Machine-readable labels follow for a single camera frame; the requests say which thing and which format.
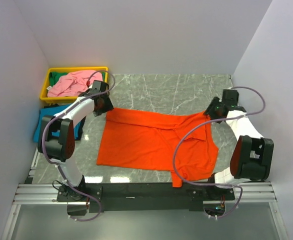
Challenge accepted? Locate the yellow plastic bin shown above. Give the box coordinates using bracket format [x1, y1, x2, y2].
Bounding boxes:
[39, 66, 109, 104]

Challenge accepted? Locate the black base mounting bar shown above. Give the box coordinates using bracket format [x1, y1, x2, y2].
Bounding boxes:
[56, 182, 235, 213]

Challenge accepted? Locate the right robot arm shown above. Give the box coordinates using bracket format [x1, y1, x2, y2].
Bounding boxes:
[204, 88, 274, 200]

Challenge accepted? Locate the folded blue t-shirt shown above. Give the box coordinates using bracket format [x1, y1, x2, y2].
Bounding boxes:
[32, 104, 84, 142]

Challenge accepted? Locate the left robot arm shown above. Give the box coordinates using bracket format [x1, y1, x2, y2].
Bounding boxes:
[37, 80, 114, 201]

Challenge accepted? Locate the pink t-shirt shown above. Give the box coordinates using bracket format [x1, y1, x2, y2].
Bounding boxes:
[47, 72, 104, 98]

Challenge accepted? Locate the orange t-shirt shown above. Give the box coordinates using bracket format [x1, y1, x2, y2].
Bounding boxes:
[96, 108, 219, 188]

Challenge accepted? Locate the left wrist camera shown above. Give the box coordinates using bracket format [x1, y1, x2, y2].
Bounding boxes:
[86, 80, 109, 95]

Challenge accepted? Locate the green t-shirt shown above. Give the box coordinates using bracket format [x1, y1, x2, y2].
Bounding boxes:
[48, 70, 96, 87]

